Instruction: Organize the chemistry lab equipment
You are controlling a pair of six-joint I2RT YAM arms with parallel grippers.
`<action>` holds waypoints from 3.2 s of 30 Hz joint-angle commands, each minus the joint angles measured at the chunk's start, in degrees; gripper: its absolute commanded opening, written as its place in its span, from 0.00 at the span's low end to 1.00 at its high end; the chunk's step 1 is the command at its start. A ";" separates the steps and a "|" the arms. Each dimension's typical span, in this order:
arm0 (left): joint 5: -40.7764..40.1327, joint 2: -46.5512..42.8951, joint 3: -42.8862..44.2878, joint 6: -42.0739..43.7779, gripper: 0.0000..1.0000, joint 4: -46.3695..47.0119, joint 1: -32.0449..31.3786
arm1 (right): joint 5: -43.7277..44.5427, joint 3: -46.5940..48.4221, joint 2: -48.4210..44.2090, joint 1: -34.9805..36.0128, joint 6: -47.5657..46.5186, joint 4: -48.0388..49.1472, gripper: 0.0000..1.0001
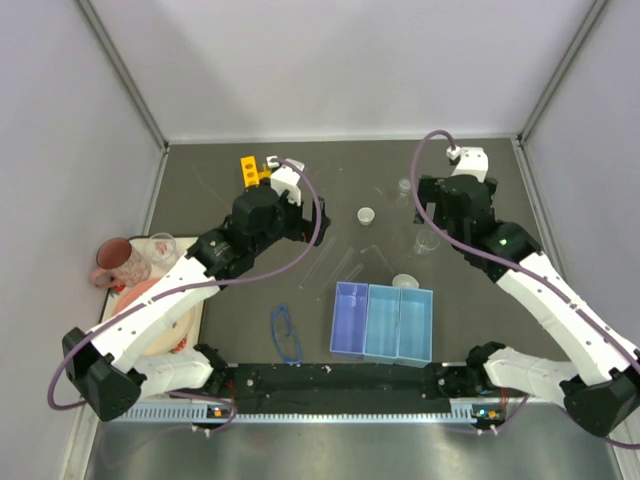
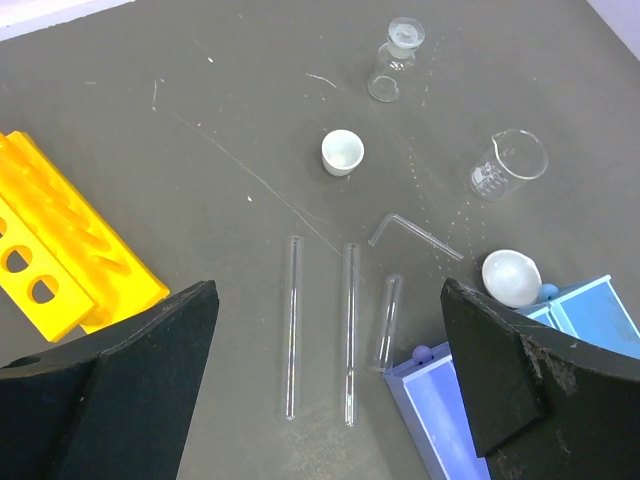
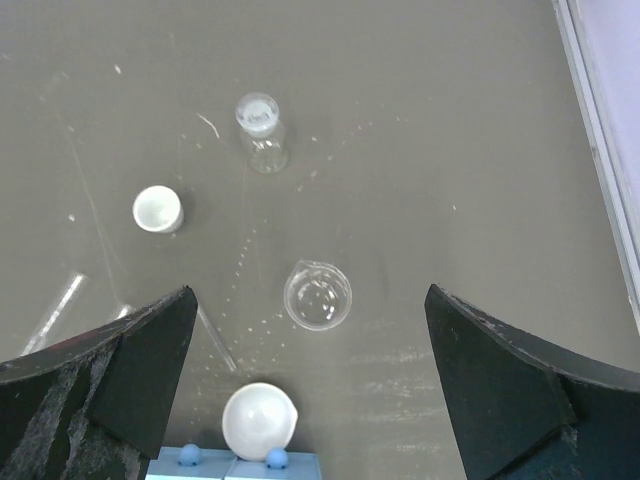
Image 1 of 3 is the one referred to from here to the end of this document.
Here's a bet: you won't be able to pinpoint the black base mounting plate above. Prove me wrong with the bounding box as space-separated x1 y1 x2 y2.
225 363 477 414

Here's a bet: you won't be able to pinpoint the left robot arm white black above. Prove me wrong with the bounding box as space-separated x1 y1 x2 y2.
56 181 330 421

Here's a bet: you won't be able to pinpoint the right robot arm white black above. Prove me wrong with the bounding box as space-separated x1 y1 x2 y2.
411 175 639 437

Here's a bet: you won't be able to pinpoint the small white plastic cup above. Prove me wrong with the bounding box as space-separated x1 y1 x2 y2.
357 207 376 227

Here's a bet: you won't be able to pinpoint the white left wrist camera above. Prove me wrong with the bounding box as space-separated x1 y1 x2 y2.
266 155 302 206

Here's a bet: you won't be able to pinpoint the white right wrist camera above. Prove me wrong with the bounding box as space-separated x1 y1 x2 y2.
446 146 489 183

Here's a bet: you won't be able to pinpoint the pink ceramic plate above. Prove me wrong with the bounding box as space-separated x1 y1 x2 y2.
112 278 197 356

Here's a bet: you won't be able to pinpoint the white round dish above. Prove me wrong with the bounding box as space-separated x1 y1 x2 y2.
392 274 420 289

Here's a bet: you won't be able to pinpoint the blue safety glasses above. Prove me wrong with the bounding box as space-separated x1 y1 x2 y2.
270 304 303 365

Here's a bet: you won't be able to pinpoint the white strawberry tray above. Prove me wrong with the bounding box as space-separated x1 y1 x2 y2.
102 235 206 359

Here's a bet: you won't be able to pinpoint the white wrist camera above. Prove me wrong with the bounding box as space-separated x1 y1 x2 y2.
446 146 489 183
266 155 302 206

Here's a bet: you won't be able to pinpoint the small clear glass beaker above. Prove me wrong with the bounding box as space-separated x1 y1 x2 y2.
413 229 440 257

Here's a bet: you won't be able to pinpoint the grey slotted cable duct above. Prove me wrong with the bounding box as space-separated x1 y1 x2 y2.
114 402 506 425

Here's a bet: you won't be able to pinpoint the clear drinking glass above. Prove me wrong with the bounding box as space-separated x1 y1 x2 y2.
143 233 179 272

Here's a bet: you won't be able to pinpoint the pink patterned mug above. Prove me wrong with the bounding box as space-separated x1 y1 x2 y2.
90 238 152 289

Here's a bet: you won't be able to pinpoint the three-compartment blue organizer box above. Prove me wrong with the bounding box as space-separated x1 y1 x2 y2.
329 282 434 368

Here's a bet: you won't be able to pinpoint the yellow test tube rack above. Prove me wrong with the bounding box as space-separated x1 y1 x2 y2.
240 156 271 188

